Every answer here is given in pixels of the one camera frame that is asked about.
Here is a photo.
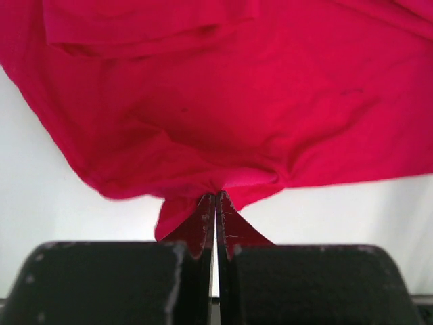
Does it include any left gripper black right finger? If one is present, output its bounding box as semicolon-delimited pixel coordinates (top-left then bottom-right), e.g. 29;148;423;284
216;192;425;324

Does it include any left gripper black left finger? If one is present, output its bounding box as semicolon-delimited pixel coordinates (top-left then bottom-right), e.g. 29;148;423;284
1;194;216;325

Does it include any crimson red t shirt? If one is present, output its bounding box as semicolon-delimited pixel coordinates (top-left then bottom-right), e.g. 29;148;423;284
1;1;432;239

